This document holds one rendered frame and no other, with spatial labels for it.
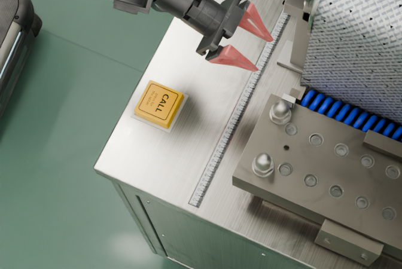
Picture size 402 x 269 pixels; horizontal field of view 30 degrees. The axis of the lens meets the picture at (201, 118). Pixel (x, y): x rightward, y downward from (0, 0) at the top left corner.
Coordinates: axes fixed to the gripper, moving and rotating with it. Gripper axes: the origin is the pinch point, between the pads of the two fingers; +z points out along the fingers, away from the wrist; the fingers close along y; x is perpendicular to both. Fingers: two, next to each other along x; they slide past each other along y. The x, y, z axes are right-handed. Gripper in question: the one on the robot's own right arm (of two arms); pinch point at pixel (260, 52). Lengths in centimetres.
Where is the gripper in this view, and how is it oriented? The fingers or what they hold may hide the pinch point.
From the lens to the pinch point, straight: 124.9
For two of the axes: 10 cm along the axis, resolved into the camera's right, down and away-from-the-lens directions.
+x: 3.9, -1.0, -9.2
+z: 8.1, 5.1, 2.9
